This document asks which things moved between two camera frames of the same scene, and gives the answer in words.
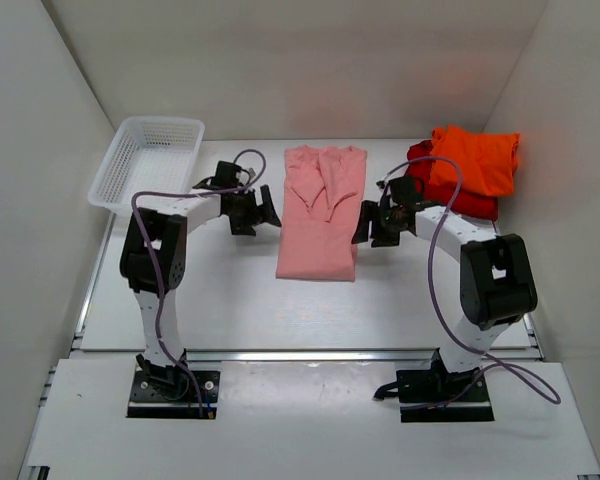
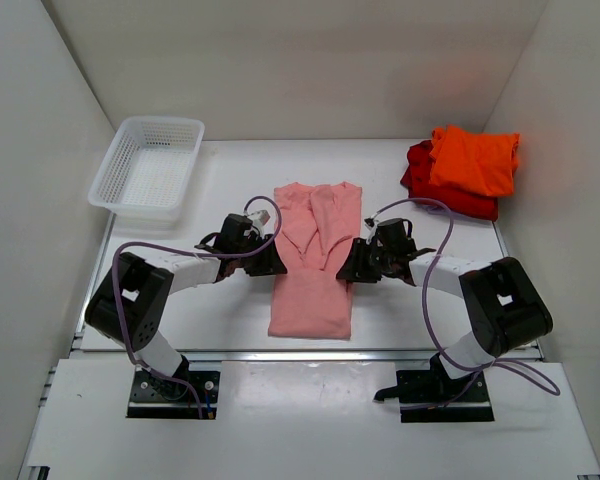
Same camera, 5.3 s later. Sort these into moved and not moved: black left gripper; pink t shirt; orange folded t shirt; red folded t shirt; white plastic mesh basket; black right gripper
Moved: black left gripper; pink t shirt; black right gripper
Not moved: white plastic mesh basket; red folded t shirt; orange folded t shirt
